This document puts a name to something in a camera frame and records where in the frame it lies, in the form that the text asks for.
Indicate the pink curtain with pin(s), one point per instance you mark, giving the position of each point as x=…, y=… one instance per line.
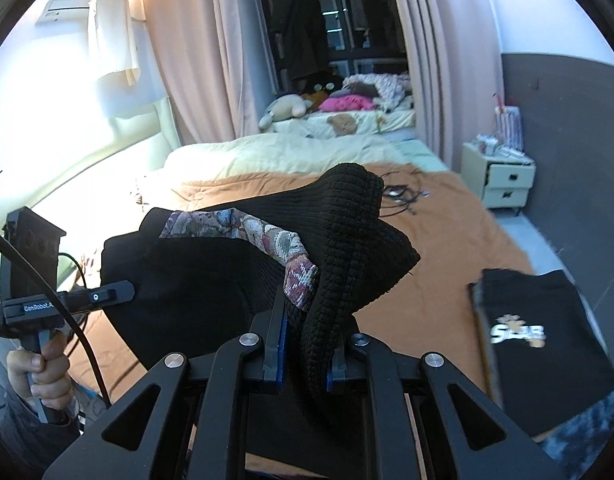
x=437, y=60
x=197, y=60

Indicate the white hanging garment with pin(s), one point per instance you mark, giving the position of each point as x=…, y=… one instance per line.
x=112, y=30

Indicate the cream sheeted mattress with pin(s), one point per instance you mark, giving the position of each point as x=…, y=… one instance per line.
x=387, y=122

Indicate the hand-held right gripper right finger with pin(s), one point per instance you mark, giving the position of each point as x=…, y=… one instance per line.
x=332, y=377

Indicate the pile of patterned bedding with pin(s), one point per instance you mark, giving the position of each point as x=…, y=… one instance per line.
x=382, y=87

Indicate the person's left hand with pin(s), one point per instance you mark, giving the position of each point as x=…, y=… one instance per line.
x=37, y=375

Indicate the white air conditioner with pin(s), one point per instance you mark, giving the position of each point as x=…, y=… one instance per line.
x=62, y=5

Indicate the hanging black coat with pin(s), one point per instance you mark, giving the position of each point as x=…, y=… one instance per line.
x=299, y=25

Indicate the white nightstand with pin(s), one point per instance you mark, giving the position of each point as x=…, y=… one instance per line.
x=502, y=180

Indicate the cream plush toy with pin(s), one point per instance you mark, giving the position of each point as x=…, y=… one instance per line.
x=284, y=110

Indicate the grey blue shaggy rug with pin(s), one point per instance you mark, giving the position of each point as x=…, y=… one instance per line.
x=587, y=435

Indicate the black plush toy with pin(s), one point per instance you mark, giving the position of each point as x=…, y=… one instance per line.
x=322, y=91

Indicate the white pink toiletry containers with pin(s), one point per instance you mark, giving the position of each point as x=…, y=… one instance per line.
x=509, y=125

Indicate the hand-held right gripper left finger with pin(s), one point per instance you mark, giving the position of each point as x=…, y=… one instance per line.
x=283, y=355

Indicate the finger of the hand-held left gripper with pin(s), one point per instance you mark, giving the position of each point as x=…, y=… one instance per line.
x=104, y=295

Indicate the folded black printed t-shirt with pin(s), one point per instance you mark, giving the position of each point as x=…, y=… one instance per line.
x=537, y=385

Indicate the black knit garment patterned trim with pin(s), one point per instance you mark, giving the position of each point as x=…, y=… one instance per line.
x=352, y=240

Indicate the brown teddy bear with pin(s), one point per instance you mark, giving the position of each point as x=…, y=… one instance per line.
x=343, y=125

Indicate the brown blanket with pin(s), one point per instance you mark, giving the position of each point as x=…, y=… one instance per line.
x=437, y=240

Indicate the person's left forearm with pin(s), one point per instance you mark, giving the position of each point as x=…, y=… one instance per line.
x=17, y=427

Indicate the pink cloth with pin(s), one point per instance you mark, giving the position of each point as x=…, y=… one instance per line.
x=347, y=104

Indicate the cream blanket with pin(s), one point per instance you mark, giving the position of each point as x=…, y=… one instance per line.
x=287, y=155

